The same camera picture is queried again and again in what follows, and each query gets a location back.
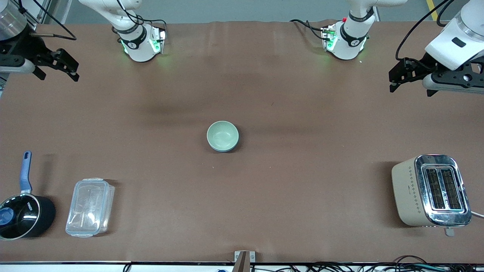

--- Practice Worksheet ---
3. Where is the black left base cable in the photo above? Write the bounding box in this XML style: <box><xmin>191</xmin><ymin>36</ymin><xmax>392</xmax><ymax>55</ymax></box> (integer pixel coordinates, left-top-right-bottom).
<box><xmin>289</xmin><ymin>19</ymin><xmax>326</xmax><ymax>41</ymax></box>

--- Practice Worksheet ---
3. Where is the metal mount bracket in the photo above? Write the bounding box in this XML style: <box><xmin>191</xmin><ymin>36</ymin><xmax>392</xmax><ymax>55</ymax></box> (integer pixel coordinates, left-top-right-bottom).
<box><xmin>234</xmin><ymin>251</ymin><xmax>256</xmax><ymax>272</ymax></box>

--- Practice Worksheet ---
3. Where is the blue bowl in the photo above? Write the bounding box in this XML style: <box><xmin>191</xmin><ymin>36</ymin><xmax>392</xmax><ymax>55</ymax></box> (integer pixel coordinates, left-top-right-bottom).
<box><xmin>209</xmin><ymin>141</ymin><xmax>240</xmax><ymax>153</ymax></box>

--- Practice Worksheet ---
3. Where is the glass lid blue knob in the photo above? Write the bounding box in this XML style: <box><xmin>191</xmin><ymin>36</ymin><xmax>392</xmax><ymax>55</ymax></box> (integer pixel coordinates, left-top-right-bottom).
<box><xmin>0</xmin><ymin>194</ymin><xmax>40</xmax><ymax>239</ymax></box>

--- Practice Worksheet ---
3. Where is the green bowl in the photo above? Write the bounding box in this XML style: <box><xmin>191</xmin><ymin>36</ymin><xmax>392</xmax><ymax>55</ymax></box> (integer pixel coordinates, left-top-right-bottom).
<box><xmin>207</xmin><ymin>121</ymin><xmax>240</xmax><ymax>151</ymax></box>

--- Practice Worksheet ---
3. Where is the beige chrome toaster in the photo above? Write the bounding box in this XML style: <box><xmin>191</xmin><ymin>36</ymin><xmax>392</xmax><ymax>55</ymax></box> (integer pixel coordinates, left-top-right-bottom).
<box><xmin>391</xmin><ymin>154</ymin><xmax>473</xmax><ymax>237</ymax></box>

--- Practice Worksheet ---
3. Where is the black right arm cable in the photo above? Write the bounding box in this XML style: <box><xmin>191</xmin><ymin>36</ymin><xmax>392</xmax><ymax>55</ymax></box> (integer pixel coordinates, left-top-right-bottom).
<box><xmin>17</xmin><ymin>0</ymin><xmax>77</xmax><ymax>41</ymax></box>

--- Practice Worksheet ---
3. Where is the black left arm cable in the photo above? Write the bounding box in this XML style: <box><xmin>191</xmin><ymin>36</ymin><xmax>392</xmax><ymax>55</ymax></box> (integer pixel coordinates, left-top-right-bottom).
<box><xmin>395</xmin><ymin>0</ymin><xmax>454</xmax><ymax>62</ymax></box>

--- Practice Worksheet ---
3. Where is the black looped cable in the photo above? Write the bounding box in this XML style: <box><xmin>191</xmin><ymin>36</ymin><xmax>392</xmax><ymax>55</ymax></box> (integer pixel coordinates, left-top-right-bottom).
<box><xmin>393</xmin><ymin>255</ymin><xmax>430</xmax><ymax>265</ymax></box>

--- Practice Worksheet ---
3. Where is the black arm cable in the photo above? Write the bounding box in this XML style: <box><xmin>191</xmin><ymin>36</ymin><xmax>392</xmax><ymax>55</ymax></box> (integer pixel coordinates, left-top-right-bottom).
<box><xmin>395</xmin><ymin>0</ymin><xmax>454</xmax><ymax>62</ymax></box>
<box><xmin>17</xmin><ymin>0</ymin><xmax>77</xmax><ymax>41</ymax></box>

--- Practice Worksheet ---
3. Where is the clear plastic food container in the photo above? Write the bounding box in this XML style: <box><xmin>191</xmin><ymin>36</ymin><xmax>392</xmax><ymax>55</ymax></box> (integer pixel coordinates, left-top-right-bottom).
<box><xmin>65</xmin><ymin>178</ymin><xmax>115</xmax><ymax>238</ymax></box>

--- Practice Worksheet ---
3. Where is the brown table cover mat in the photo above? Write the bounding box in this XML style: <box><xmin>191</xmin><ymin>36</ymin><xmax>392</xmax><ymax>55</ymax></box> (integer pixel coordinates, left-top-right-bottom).
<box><xmin>0</xmin><ymin>20</ymin><xmax>484</xmax><ymax>263</ymax></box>

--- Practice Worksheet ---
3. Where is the black cable tangle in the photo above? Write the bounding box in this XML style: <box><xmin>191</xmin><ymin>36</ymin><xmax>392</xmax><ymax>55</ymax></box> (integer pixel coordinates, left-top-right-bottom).
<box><xmin>250</xmin><ymin>262</ymin><xmax>484</xmax><ymax>272</ymax></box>

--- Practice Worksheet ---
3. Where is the black saucepan blue handle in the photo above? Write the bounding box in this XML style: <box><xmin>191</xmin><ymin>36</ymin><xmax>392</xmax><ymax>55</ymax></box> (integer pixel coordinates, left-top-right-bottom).
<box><xmin>0</xmin><ymin>151</ymin><xmax>56</xmax><ymax>241</ymax></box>

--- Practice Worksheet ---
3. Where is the aluminium frame profile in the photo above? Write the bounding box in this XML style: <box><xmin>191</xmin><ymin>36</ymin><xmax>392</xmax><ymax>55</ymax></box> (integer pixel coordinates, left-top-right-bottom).
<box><xmin>15</xmin><ymin>0</ymin><xmax>72</xmax><ymax>32</ymax></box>

